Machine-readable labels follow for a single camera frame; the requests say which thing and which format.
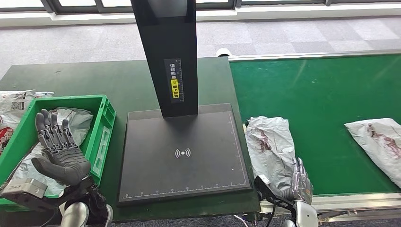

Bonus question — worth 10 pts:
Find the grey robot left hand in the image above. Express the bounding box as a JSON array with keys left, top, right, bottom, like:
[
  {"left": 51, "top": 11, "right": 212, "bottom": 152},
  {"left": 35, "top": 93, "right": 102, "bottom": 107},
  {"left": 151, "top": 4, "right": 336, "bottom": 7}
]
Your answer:
[{"left": 31, "top": 108, "right": 92, "bottom": 187}]

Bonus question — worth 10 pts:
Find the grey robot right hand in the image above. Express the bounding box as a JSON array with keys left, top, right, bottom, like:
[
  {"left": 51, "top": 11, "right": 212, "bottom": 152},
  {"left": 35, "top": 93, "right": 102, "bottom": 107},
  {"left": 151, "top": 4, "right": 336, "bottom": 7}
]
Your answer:
[{"left": 282, "top": 157, "right": 314, "bottom": 204}]

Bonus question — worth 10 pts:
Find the grey plastic parcel bag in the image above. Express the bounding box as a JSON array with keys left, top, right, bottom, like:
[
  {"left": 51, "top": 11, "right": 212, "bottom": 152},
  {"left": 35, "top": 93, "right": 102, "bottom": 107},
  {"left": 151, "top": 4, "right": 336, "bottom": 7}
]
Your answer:
[
  {"left": 244, "top": 116, "right": 314, "bottom": 201},
  {"left": 344, "top": 118, "right": 401, "bottom": 189},
  {"left": 11, "top": 107, "right": 94, "bottom": 196}
]

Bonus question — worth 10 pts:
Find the white printed QR parcel bag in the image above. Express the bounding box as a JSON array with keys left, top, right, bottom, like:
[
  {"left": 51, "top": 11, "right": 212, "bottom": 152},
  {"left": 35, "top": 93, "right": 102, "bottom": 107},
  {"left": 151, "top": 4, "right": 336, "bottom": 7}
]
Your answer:
[{"left": 0, "top": 90, "right": 36, "bottom": 156}]

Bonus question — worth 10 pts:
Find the green conveyor belt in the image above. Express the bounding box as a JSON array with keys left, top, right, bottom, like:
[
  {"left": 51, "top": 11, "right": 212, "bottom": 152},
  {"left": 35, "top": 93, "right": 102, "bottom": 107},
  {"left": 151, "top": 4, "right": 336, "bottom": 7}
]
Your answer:
[{"left": 228, "top": 53, "right": 401, "bottom": 196}]

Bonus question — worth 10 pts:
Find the black inbound scanner machine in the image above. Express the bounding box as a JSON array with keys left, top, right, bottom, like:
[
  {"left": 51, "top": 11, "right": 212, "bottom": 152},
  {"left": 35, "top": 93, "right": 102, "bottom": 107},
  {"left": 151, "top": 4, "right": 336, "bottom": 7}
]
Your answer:
[{"left": 117, "top": 0, "right": 253, "bottom": 207}]

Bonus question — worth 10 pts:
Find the green plastic crate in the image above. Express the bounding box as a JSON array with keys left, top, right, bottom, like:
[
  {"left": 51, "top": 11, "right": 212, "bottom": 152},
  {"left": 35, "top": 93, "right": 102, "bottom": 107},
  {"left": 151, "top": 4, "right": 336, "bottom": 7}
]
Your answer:
[{"left": 0, "top": 95, "right": 116, "bottom": 208}]

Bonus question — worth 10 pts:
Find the black yellow label sticker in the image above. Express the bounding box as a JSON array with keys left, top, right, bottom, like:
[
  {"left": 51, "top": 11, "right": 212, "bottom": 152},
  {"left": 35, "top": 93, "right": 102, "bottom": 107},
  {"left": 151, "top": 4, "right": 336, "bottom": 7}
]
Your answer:
[{"left": 164, "top": 58, "right": 185, "bottom": 104}]

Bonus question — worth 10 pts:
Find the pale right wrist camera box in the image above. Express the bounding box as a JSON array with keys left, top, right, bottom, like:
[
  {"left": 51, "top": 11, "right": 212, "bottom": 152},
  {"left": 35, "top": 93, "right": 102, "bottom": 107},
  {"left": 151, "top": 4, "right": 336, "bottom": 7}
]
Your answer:
[{"left": 253, "top": 175, "right": 283, "bottom": 204}]

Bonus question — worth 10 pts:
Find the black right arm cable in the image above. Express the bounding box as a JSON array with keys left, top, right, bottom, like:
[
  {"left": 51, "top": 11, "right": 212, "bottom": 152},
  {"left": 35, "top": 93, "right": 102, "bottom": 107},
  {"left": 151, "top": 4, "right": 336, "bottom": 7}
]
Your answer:
[{"left": 266, "top": 197, "right": 278, "bottom": 227}]

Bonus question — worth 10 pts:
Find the thin white cable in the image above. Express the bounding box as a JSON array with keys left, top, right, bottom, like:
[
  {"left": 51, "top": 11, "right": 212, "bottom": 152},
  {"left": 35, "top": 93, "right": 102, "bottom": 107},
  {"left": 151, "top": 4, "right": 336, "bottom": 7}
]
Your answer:
[{"left": 233, "top": 214, "right": 250, "bottom": 227}]

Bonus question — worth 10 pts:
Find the aluminium conveyor frame rail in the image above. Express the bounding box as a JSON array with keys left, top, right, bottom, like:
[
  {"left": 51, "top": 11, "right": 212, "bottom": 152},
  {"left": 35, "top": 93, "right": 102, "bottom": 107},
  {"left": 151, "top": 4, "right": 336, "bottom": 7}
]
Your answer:
[
  {"left": 260, "top": 192, "right": 401, "bottom": 227},
  {"left": 228, "top": 49, "right": 401, "bottom": 61}
]

